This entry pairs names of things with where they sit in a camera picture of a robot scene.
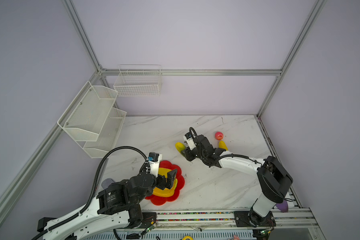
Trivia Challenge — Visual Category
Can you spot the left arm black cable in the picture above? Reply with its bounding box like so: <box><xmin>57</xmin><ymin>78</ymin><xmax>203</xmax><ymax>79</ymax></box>
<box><xmin>31</xmin><ymin>146</ymin><xmax>148</xmax><ymax>240</ymax></box>

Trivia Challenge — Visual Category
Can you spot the red fake apple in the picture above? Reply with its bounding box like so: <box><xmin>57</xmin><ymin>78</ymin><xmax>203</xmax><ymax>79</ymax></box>
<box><xmin>215</xmin><ymin>132</ymin><xmax>224</xmax><ymax>141</ymax></box>

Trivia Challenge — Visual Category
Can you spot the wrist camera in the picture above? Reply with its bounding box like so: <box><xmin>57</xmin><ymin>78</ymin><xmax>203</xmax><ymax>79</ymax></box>
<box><xmin>147</xmin><ymin>152</ymin><xmax>163</xmax><ymax>177</ymax></box>
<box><xmin>184</xmin><ymin>132</ymin><xmax>196</xmax><ymax>151</ymax></box>

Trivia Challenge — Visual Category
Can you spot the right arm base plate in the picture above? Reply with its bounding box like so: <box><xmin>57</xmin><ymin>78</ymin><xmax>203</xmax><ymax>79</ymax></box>
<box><xmin>234</xmin><ymin>210</ymin><xmax>276</xmax><ymax>228</ymax></box>

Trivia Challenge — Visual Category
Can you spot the yellow fake mango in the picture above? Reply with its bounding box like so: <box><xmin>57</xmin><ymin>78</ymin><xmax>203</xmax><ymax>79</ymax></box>
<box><xmin>219</xmin><ymin>141</ymin><xmax>228</xmax><ymax>151</ymax></box>
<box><xmin>175</xmin><ymin>142</ymin><xmax>186</xmax><ymax>154</ymax></box>

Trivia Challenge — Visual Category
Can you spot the red flower-shaped fruit bowl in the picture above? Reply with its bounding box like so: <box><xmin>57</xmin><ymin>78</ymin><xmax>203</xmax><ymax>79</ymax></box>
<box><xmin>145</xmin><ymin>161</ymin><xmax>185</xmax><ymax>206</ymax></box>

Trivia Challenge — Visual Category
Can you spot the white mesh shelf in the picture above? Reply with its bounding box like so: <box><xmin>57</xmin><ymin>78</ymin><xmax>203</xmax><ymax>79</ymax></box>
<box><xmin>83</xmin><ymin>108</ymin><xmax>127</xmax><ymax>159</ymax></box>
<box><xmin>57</xmin><ymin>82</ymin><xmax>118</xmax><ymax>142</ymax></box>

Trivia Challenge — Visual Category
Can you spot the white wire basket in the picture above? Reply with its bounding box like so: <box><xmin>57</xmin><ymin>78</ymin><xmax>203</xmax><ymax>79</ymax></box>
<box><xmin>114</xmin><ymin>65</ymin><xmax>162</xmax><ymax>97</ymax></box>

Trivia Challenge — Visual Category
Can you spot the white mesh shelf lower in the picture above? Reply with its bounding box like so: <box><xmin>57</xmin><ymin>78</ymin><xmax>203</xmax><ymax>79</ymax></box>
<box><xmin>83</xmin><ymin>108</ymin><xmax>127</xmax><ymax>159</ymax></box>

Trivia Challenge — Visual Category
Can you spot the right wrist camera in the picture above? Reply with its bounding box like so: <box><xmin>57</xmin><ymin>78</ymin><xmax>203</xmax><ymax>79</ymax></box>
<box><xmin>184</xmin><ymin>132</ymin><xmax>196</xmax><ymax>151</ymax></box>

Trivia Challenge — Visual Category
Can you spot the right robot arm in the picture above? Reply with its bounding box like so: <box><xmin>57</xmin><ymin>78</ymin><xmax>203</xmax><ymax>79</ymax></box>
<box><xmin>181</xmin><ymin>132</ymin><xmax>293</xmax><ymax>226</ymax></box>

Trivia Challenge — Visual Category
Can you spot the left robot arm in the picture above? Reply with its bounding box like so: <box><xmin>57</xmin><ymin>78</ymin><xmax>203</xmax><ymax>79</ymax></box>
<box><xmin>35</xmin><ymin>161</ymin><xmax>185</xmax><ymax>240</ymax></box>

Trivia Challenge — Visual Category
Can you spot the yellow fake banana bunch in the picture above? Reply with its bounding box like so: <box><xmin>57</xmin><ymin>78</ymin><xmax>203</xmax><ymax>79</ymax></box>
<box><xmin>153</xmin><ymin>167</ymin><xmax>178</xmax><ymax>198</ymax></box>

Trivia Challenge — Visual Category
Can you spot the purple plastic scoop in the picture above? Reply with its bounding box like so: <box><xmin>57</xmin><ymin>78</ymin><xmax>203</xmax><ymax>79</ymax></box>
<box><xmin>276</xmin><ymin>200</ymin><xmax>289</xmax><ymax>213</ymax></box>

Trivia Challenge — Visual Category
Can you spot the white mesh shelf upper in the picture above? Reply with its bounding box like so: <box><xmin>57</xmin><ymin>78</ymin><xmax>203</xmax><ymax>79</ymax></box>
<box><xmin>57</xmin><ymin>82</ymin><xmax>118</xmax><ymax>142</ymax></box>

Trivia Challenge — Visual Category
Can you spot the aluminium front rail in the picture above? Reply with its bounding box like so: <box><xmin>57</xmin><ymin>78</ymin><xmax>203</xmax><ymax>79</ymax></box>
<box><xmin>155</xmin><ymin>208</ymin><xmax>319</xmax><ymax>231</ymax></box>

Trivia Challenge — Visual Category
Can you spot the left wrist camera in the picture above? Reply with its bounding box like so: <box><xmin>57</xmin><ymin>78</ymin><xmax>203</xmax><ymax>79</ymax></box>
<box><xmin>147</xmin><ymin>152</ymin><xmax>163</xmax><ymax>177</ymax></box>

